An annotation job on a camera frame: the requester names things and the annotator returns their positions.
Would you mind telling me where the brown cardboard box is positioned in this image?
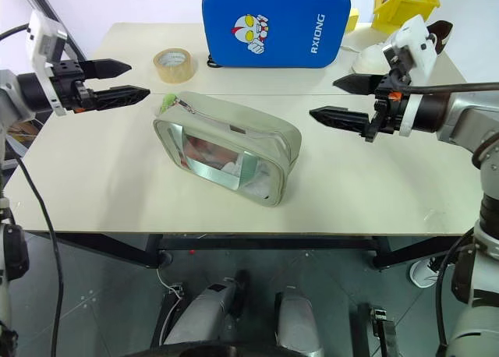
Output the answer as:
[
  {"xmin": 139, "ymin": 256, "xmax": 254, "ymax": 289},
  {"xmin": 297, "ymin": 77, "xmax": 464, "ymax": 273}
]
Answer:
[{"xmin": 7, "ymin": 118, "xmax": 41, "ymax": 148}]

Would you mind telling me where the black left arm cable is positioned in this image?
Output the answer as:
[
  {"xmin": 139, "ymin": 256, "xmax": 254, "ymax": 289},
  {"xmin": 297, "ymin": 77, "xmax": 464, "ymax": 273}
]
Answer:
[{"xmin": 0, "ymin": 23, "xmax": 65, "ymax": 357}]

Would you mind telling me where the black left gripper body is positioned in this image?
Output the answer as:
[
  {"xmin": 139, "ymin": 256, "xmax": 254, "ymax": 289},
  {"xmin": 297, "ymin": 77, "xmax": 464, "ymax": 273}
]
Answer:
[{"xmin": 49, "ymin": 59, "xmax": 97, "ymax": 113}]

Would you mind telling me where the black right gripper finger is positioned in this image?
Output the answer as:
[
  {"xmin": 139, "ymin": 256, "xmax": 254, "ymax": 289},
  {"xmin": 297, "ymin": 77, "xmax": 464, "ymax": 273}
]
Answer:
[
  {"xmin": 332, "ymin": 72, "xmax": 386, "ymax": 98},
  {"xmin": 309, "ymin": 106, "xmax": 370, "ymax": 135}
]

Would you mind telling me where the grey-green transparent pouch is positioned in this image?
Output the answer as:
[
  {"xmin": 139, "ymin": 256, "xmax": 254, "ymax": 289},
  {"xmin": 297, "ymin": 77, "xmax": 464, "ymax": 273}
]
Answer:
[{"xmin": 152, "ymin": 91, "xmax": 303, "ymax": 208}]

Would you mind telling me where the thin white wire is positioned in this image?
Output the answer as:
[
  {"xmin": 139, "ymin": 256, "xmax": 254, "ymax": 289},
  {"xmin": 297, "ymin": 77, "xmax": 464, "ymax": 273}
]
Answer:
[{"xmin": 156, "ymin": 266, "xmax": 185, "ymax": 300}]

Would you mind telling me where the yellow plastic parts bin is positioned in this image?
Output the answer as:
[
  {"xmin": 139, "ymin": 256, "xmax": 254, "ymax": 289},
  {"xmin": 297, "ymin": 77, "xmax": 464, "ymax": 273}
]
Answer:
[{"xmin": 370, "ymin": 0, "xmax": 441, "ymax": 33}]

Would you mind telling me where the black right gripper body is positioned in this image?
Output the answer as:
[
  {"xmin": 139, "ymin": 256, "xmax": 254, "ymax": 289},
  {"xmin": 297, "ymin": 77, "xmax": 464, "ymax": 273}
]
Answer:
[{"xmin": 364, "ymin": 46, "xmax": 415, "ymax": 143}]

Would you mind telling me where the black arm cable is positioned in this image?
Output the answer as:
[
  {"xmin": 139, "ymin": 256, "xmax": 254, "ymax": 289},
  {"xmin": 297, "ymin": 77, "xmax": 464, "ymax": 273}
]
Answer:
[
  {"xmin": 0, "ymin": 23, "xmax": 65, "ymax": 357},
  {"xmin": 391, "ymin": 78, "xmax": 499, "ymax": 357}
]

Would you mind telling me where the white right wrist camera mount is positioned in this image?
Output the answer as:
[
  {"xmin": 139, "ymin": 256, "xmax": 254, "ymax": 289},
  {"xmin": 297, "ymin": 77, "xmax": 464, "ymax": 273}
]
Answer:
[{"xmin": 388, "ymin": 15, "xmax": 440, "ymax": 139}]

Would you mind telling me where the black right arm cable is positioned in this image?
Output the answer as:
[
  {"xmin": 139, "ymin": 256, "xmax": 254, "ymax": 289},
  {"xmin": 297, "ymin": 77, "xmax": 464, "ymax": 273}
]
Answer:
[{"xmin": 391, "ymin": 78, "xmax": 499, "ymax": 357}]

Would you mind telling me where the silver robot leg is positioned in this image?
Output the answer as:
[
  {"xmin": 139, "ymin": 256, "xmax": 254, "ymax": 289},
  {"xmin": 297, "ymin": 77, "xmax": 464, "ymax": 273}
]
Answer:
[
  {"xmin": 274, "ymin": 283, "xmax": 325, "ymax": 357},
  {"xmin": 162, "ymin": 270, "xmax": 251, "ymax": 347}
]

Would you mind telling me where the small yellow plastic box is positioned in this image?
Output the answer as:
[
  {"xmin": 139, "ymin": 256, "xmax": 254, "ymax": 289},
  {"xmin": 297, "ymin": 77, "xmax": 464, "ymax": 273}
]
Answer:
[{"xmin": 344, "ymin": 7, "xmax": 361, "ymax": 33}]

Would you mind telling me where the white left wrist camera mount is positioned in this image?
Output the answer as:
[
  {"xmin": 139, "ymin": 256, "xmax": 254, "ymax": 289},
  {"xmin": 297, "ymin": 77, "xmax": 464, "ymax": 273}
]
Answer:
[{"xmin": 26, "ymin": 9, "xmax": 68, "ymax": 118}]

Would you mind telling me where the black metal table frame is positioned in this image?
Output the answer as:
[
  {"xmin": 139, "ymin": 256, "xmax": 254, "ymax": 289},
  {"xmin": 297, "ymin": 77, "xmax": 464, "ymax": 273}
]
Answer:
[{"xmin": 49, "ymin": 232, "xmax": 471, "ymax": 271}]

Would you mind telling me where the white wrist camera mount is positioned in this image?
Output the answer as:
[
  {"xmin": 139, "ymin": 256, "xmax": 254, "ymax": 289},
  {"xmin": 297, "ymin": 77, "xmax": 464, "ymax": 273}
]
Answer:
[
  {"xmin": 26, "ymin": 9, "xmax": 68, "ymax": 118},
  {"xmin": 388, "ymin": 15, "xmax": 440, "ymax": 139}
]

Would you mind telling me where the clear packing tape roll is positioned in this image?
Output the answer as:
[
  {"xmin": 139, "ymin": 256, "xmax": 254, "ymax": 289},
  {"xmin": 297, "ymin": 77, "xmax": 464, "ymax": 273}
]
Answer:
[{"xmin": 152, "ymin": 48, "xmax": 199, "ymax": 85}]

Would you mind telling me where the green zipper pull tag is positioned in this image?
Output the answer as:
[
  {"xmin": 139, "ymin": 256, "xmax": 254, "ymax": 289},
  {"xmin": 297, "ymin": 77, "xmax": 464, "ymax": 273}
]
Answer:
[{"xmin": 157, "ymin": 94, "xmax": 181, "ymax": 115}]

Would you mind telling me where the dark brown pointed object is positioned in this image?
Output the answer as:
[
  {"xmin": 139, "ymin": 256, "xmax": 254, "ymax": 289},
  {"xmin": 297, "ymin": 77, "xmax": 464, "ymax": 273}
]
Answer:
[{"xmin": 426, "ymin": 19, "xmax": 455, "ymax": 56}]

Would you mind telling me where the black floor stand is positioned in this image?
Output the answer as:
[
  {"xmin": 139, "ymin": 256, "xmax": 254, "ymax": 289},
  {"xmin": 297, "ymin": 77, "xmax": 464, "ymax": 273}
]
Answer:
[
  {"xmin": 356, "ymin": 302, "xmax": 393, "ymax": 357},
  {"xmin": 154, "ymin": 281, "xmax": 186, "ymax": 348}
]

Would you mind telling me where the blue cartoon print hard case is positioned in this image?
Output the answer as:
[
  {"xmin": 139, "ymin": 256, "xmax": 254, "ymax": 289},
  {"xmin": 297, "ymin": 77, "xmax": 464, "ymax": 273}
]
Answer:
[{"xmin": 201, "ymin": 0, "xmax": 351, "ymax": 70}]

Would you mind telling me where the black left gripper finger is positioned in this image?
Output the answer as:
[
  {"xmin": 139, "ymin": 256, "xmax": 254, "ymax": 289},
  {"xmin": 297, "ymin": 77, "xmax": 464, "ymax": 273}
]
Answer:
[
  {"xmin": 94, "ymin": 85, "xmax": 151, "ymax": 111},
  {"xmin": 83, "ymin": 58, "xmax": 133, "ymax": 82}
]

